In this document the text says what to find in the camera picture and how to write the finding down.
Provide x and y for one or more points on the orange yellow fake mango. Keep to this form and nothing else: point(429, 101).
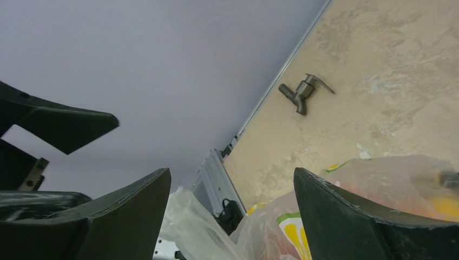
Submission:
point(445, 208)

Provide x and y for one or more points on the grey metal tap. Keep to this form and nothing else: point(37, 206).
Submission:
point(304, 90)

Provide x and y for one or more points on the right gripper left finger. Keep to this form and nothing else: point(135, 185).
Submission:
point(123, 224)

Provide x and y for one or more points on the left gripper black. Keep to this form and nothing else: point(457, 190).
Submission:
point(65, 128)

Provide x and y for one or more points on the clear plastic bag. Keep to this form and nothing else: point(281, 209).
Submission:
point(275, 230)

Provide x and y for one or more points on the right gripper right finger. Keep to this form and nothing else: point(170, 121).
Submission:
point(342, 225)

